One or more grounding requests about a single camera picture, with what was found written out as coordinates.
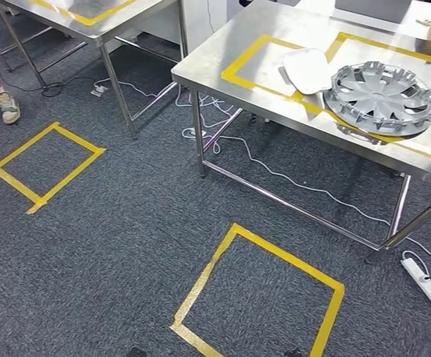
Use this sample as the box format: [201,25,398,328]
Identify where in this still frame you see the white curved plastic part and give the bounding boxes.
[280,48,334,95]

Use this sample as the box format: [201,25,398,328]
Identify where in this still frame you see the steel workbench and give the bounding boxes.
[171,0,431,265]

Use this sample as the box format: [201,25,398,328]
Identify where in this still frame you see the yellow tape double rectangle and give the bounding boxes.
[220,30,431,165]

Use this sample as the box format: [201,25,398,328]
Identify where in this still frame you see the yellow floor tape square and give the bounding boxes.
[170,222,346,357]

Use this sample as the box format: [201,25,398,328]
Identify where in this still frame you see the white cabinet panel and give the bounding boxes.
[119,0,228,55]

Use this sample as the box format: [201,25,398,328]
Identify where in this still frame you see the steel table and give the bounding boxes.
[0,0,190,141]

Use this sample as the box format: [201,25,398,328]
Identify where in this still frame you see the white table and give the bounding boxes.
[297,0,431,42]

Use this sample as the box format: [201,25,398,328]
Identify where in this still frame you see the grey plastic wheel hubcap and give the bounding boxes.
[323,60,431,138]

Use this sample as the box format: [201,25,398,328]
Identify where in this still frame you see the yellow tape table outline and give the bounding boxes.
[27,0,138,27]

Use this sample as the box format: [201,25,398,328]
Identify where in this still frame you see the yellow floor tape lines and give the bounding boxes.
[0,121,107,215]

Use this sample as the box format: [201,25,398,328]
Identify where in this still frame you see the grey laptop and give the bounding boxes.
[334,0,413,25]

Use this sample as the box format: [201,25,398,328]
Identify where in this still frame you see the white power strip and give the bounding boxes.
[401,257,431,307]

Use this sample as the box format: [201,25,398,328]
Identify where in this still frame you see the white floor cable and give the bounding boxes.
[174,83,431,292]

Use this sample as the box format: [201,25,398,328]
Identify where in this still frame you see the black floor cable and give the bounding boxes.
[0,42,97,98]

